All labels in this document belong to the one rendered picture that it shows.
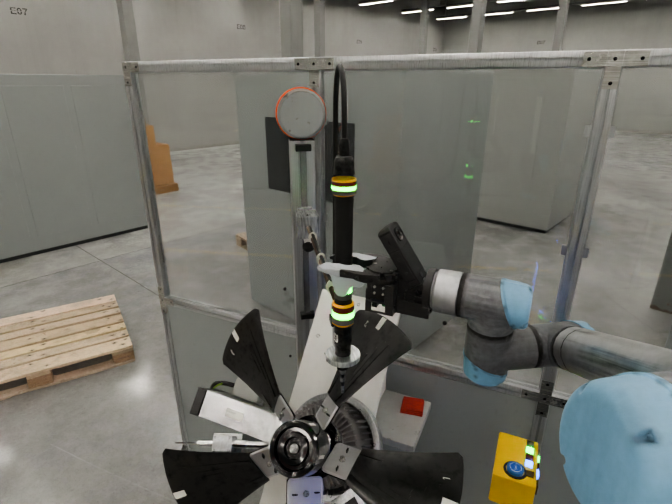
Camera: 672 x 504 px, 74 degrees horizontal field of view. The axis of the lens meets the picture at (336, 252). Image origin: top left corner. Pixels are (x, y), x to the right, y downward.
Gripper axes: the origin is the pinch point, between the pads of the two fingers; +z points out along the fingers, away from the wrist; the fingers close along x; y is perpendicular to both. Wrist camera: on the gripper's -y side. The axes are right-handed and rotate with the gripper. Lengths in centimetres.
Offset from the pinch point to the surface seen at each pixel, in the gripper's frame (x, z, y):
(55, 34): 702, 1060, -136
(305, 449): -5.0, 3.8, 43.4
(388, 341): 14.2, -7.8, 24.0
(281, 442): -5.2, 9.8, 43.7
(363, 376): 8.1, -4.3, 30.6
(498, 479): 21, -35, 60
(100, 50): 796, 1032, -106
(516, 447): 33, -39, 59
